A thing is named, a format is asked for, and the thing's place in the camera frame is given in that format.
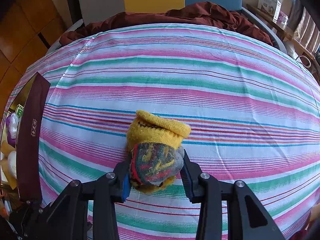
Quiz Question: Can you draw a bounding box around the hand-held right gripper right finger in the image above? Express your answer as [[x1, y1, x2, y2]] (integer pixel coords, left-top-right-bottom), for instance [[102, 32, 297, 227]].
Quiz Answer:
[[181, 149, 285, 240]]

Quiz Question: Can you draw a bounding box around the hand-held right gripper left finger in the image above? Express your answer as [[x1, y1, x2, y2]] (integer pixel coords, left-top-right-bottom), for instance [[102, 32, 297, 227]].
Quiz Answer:
[[37, 155, 133, 240]]

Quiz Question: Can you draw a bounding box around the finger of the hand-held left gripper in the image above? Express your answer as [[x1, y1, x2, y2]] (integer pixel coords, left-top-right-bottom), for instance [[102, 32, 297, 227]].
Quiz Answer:
[[21, 199, 43, 237]]

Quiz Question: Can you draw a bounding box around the yellow sponge cake slice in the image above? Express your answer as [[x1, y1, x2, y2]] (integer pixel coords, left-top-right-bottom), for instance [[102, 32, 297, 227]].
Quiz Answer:
[[0, 140, 17, 183]]

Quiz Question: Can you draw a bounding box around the yellow sock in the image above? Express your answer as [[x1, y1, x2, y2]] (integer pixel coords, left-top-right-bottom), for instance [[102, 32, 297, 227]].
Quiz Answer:
[[126, 110, 192, 194]]

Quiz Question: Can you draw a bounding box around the gold metal tin box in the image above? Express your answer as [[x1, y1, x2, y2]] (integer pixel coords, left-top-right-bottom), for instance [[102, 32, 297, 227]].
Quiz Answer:
[[0, 72, 52, 203]]

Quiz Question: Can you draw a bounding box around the purple snack packet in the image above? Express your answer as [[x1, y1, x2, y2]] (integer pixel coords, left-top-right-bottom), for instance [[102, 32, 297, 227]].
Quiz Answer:
[[5, 114, 19, 140]]

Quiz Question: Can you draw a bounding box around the striped bed sheet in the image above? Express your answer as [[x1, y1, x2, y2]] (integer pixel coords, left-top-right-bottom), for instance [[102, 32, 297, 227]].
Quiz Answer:
[[0, 24, 320, 240]]

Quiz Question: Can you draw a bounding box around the maroon blanket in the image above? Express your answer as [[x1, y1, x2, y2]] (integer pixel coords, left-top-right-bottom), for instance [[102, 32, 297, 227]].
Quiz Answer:
[[60, 2, 273, 47]]

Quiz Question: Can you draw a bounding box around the wooden desk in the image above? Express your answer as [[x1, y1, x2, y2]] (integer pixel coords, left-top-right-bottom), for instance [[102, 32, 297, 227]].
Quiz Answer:
[[246, 4, 320, 68]]

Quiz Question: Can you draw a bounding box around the wooden wardrobe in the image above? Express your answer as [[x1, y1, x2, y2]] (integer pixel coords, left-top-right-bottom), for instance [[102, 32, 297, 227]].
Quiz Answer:
[[0, 0, 68, 100]]

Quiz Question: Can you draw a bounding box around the small purple box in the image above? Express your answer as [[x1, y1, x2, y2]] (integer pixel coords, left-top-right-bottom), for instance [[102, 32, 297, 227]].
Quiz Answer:
[[277, 12, 289, 25]]

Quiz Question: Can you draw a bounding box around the patterned beige curtain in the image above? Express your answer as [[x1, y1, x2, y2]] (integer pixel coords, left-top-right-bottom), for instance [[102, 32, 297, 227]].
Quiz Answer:
[[294, 5, 320, 54]]

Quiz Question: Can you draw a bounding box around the white blue carton box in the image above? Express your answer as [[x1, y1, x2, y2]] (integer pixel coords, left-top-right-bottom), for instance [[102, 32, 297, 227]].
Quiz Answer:
[[257, 0, 282, 20]]

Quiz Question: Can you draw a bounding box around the grey bed frame rail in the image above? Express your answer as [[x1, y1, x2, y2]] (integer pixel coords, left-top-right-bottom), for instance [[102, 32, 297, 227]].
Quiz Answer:
[[241, 7, 288, 55]]

